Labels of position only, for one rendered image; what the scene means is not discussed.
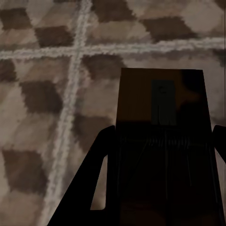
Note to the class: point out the mousetrap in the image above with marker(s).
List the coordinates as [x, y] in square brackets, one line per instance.
[165, 159]

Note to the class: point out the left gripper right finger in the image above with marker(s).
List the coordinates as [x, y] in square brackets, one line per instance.
[219, 138]

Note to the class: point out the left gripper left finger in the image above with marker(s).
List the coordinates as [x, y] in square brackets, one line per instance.
[74, 208]

